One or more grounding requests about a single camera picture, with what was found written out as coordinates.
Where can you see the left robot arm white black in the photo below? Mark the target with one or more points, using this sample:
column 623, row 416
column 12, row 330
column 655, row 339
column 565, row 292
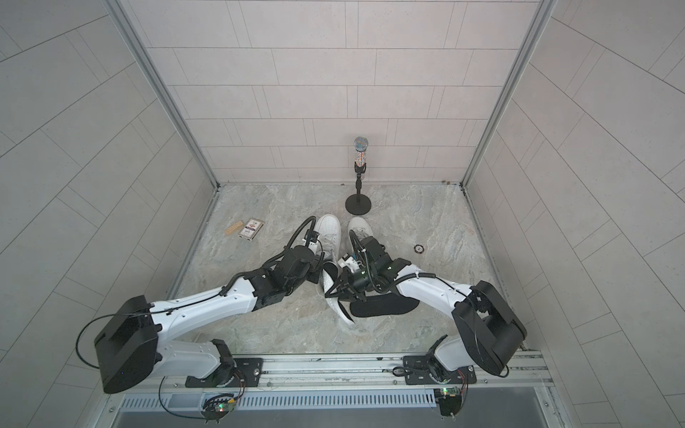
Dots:
column 142, row 339

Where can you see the controller board with cables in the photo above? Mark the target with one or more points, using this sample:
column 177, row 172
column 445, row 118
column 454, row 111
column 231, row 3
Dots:
column 215, row 408
column 451, row 400

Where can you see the small printed card box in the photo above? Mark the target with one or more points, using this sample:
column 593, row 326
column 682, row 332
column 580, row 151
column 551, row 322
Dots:
column 251, row 228

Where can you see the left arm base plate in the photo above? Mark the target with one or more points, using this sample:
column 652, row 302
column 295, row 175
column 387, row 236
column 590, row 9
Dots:
column 249, row 371

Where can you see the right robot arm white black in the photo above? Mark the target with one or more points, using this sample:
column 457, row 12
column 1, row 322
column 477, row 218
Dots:
column 489, row 332

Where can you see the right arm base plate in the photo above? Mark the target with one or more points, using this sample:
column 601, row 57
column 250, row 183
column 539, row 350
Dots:
column 425, row 370

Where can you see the black insole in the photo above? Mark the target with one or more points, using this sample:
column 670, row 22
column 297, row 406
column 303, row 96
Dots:
column 329, row 274
column 383, row 305

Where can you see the right controller board with cables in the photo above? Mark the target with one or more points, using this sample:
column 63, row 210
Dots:
column 451, row 400

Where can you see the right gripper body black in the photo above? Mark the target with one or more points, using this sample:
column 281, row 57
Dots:
column 357, row 283

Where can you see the left controller board with cables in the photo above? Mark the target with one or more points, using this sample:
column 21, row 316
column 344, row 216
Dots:
column 215, row 408

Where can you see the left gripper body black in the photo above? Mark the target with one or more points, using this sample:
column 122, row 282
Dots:
column 313, row 273

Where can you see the white sneaker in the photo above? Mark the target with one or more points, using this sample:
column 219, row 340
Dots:
column 330, row 233
column 359, row 230

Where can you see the aluminium mounting rail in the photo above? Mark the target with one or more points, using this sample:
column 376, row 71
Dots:
column 365, row 371

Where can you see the small wooden block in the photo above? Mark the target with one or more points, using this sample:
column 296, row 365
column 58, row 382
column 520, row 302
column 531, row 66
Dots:
column 234, row 228

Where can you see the black stand with microphone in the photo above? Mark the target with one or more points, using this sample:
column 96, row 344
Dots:
column 359, row 204

